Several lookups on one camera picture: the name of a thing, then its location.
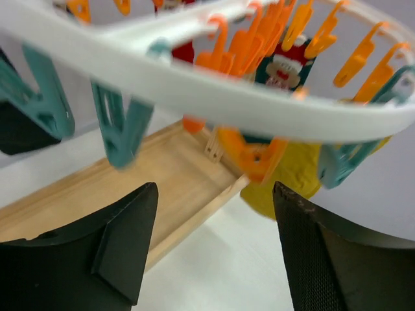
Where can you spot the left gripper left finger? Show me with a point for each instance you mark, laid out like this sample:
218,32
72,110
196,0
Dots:
94,263

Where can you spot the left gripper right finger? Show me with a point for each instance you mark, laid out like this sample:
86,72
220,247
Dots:
335,264

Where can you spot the yellow sock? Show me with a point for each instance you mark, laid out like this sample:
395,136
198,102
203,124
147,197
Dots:
265,161

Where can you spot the white round clip hanger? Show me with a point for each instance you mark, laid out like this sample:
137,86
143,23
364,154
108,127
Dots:
117,56

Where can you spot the wooden drying rack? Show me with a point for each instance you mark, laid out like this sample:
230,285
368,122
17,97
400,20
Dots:
191,189

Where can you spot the dark green sock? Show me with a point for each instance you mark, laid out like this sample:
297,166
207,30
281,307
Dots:
286,69

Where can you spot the red christmas sock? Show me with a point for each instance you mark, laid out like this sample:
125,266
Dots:
185,52

